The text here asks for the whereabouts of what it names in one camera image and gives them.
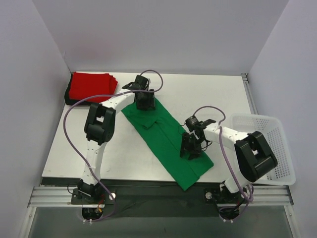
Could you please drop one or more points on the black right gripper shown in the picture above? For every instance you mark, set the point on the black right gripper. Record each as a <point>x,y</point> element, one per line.
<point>189,145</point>

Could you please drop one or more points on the folded red t shirt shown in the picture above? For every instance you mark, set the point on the folded red t shirt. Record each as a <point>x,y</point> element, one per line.
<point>96,84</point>

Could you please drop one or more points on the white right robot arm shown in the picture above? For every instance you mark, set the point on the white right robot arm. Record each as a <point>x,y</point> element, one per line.
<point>226,138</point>

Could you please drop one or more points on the folded black t shirt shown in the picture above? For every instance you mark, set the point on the folded black t shirt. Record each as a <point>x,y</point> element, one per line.
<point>73,91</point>

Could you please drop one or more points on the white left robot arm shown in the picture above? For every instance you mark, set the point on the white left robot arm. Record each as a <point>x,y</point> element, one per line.
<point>100,125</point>

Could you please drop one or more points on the green t shirt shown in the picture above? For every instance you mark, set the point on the green t shirt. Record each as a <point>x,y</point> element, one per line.
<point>162,134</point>

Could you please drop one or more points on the white plastic basket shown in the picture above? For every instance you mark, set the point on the white plastic basket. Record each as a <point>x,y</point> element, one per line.
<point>263,156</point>

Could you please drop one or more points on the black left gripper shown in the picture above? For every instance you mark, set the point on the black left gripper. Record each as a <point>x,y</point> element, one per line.
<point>145,104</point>

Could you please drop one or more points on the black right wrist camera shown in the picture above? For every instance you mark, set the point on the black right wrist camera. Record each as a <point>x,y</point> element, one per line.
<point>192,122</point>

